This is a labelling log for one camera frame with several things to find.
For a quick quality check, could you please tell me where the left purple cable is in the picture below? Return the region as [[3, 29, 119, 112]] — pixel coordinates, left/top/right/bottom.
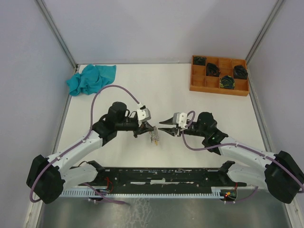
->
[[29, 85, 143, 204]]

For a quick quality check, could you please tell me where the purple cable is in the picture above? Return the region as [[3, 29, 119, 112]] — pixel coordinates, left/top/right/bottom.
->
[[181, 110, 304, 205], [29, 85, 143, 204]]

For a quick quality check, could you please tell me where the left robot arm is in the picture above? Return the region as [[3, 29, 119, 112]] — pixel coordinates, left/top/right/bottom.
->
[[26, 102, 153, 204]]

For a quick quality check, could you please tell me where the aluminium corner post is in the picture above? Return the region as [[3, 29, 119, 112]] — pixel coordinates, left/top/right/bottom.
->
[[245, 0, 285, 64], [34, 0, 78, 70]]

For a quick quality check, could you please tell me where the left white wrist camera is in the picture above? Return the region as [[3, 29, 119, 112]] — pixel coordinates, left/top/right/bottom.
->
[[136, 103, 151, 124]]

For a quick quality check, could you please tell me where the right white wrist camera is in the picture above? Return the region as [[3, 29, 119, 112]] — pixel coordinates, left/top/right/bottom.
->
[[172, 113, 187, 128]]

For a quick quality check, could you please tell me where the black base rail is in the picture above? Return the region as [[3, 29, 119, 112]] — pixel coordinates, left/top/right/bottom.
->
[[88, 164, 247, 194]]

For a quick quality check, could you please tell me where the white cable duct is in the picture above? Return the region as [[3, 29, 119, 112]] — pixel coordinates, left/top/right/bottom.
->
[[60, 187, 225, 200]]

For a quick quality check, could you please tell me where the teal cloth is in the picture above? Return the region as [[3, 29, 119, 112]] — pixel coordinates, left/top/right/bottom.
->
[[66, 64, 116, 96]]

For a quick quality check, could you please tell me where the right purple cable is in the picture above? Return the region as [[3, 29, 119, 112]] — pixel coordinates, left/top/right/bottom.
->
[[181, 110, 304, 205]]

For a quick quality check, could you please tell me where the left aluminium corner post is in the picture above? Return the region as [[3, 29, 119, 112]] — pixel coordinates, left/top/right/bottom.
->
[[34, 0, 78, 70]]

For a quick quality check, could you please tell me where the wooden compartment tray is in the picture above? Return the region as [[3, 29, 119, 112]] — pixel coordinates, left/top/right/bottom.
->
[[190, 55, 249, 96]]

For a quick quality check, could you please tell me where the dark rolled sock right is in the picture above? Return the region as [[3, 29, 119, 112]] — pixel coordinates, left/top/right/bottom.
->
[[233, 65, 248, 80]]

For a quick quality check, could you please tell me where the right aluminium corner post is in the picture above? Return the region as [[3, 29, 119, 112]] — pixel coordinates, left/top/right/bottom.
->
[[245, 0, 285, 64]]

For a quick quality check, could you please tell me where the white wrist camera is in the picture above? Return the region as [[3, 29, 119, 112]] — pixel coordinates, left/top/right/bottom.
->
[[136, 103, 151, 124], [172, 113, 187, 128]]

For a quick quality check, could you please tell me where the dark rolled sock top-left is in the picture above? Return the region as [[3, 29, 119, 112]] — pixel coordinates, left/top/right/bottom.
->
[[193, 56, 207, 66]]

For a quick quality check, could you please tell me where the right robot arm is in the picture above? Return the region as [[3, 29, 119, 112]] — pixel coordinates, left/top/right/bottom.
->
[[161, 112, 304, 204]]

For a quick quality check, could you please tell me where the dark rolled sock blue-yellow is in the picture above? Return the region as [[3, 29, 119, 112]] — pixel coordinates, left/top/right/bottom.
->
[[219, 75, 235, 89]]

